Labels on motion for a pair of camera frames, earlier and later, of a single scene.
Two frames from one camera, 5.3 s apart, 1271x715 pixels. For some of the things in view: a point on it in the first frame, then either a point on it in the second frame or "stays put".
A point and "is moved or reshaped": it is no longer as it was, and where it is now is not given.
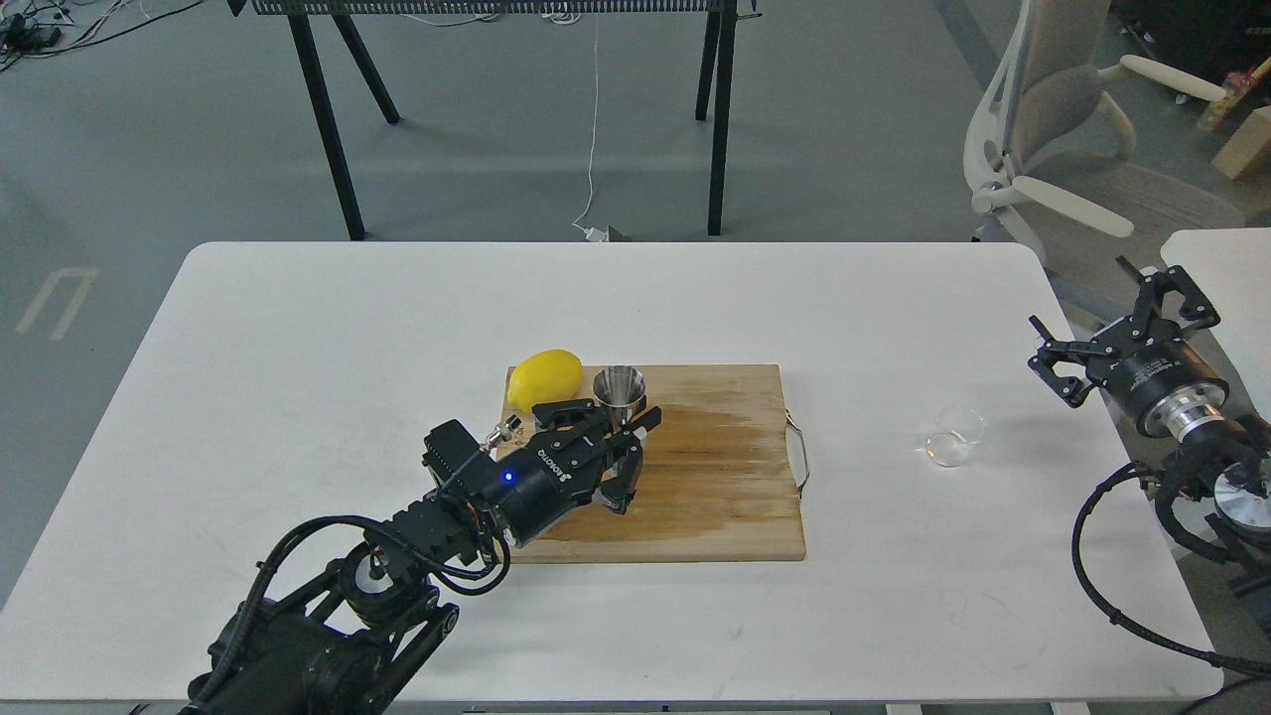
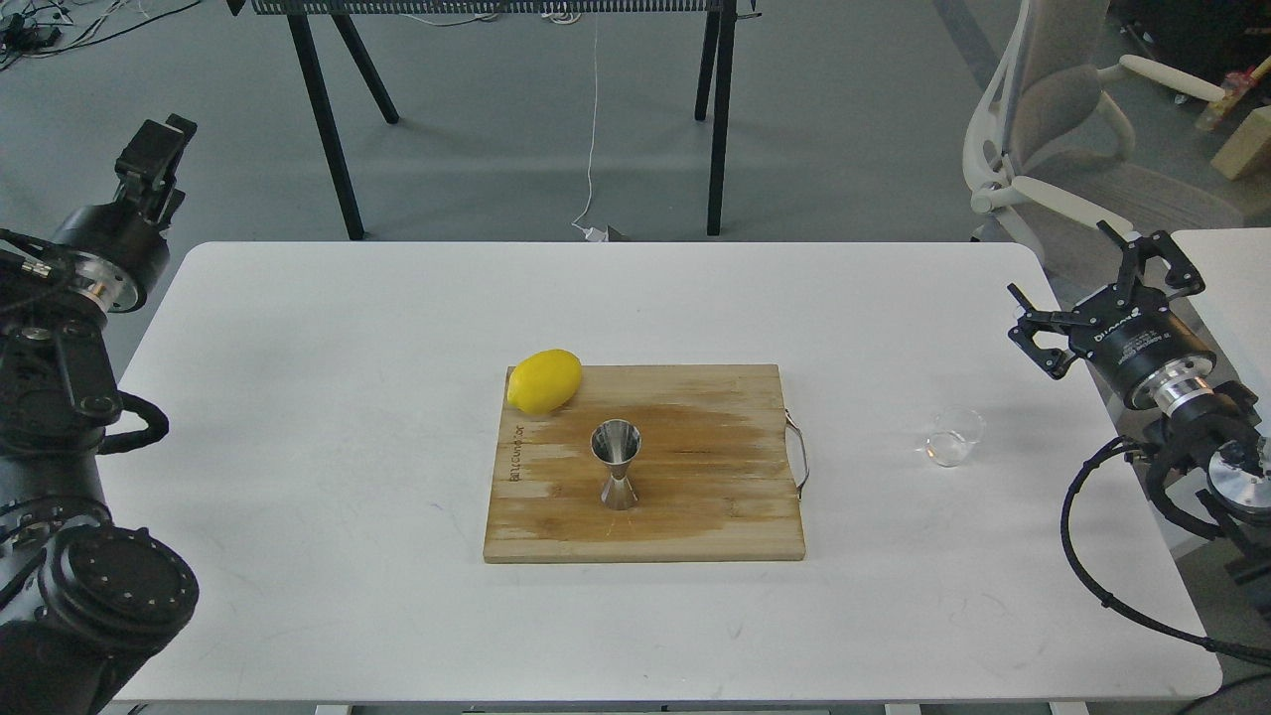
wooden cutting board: [718, 481] stays put
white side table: [1230, 269] stays put
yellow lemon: [544, 376] stays put
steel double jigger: [619, 387] is moved or reshaped
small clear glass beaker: [955, 428] stays put
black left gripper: [561, 467] -> [120, 256]
